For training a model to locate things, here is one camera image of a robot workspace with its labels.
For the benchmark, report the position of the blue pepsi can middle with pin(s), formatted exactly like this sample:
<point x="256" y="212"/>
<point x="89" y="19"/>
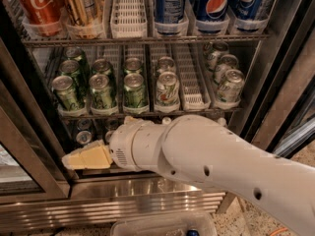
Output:
<point x="210" y="15"/>

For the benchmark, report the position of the empty white tray middle shelf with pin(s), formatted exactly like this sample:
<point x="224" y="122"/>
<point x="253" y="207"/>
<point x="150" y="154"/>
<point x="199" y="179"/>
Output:
<point x="194" y="93"/>

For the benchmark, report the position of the red coca cola can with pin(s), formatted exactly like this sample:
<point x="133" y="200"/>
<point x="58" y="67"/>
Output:
<point x="43" y="14"/>

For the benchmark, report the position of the silver can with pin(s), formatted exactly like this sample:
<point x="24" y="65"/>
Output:
<point x="85" y="125"/>
<point x="111" y="124"/>
<point x="84" y="137"/>
<point x="108" y="136"/>

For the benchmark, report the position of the silver can bottom left front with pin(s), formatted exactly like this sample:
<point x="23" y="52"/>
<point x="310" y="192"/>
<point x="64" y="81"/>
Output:
<point x="84" y="137"/>

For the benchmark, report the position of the gold soda can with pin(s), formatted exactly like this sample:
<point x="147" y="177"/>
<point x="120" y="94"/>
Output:
<point x="84" y="19"/>

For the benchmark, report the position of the white green can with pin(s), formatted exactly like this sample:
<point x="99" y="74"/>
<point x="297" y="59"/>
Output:
<point x="165" y="64"/>
<point x="167" y="91"/>

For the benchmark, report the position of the white can right front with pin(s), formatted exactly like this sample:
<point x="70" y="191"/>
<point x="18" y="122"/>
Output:
<point x="231" y="86"/>

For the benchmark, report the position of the silver can bottom left back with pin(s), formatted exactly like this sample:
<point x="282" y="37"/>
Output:
<point x="85" y="125"/>

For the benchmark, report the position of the clear plastic bin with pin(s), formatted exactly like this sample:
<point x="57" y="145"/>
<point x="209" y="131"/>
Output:
<point x="184" y="223"/>

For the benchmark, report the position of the white can right middle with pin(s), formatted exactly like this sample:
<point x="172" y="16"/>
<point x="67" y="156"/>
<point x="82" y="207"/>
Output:
<point x="226" y="62"/>

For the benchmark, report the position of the fridge glass door right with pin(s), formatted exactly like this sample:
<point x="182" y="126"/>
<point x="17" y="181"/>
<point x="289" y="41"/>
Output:
<point x="289" y="124"/>

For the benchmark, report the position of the white green can back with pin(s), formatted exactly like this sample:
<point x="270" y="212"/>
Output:
<point x="165" y="64"/>

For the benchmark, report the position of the empty white tray top shelf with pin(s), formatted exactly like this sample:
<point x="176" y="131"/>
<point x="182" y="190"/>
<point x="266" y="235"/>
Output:
<point x="128" y="19"/>

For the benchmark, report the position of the white green can front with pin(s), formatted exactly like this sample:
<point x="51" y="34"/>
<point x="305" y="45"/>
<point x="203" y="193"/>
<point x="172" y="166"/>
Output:
<point x="167" y="91"/>

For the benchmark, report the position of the clear water bottle right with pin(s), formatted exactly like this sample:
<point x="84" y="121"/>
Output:
<point x="222" y="122"/>

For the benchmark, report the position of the empty white tray shelf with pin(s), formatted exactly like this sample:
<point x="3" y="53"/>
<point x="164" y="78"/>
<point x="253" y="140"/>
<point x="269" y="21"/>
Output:
<point x="128" y="19"/>
<point x="194" y="93"/>

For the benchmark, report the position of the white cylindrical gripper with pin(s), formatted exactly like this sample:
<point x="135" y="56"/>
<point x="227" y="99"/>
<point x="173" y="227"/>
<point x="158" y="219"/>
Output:
<point x="122" y="145"/>

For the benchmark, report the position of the green can column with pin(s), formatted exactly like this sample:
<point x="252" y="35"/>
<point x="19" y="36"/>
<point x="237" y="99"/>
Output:
<point x="135" y="93"/>
<point x="133" y="65"/>
<point x="102" y="92"/>
<point x="103" y="66"/>

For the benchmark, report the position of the blue pepsi can left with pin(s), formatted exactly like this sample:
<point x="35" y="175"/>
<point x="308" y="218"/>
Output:
<point x="168" y="15"/>

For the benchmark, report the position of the brown drink bottle right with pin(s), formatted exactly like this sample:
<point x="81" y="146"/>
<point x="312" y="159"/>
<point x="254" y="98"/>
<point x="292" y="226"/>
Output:
<point x="166" y="120"/>

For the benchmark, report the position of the white can right back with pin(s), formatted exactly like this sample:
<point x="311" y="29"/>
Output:
<point x="213" y="51"/>

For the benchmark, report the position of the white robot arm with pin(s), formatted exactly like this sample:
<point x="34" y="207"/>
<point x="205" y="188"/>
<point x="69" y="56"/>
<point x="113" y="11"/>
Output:
<point x="200" y="152"/>

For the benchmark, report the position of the stainless steel fridge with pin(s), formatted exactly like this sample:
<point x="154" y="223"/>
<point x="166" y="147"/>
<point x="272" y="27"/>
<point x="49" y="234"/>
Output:
<point x="38" y="135"/>

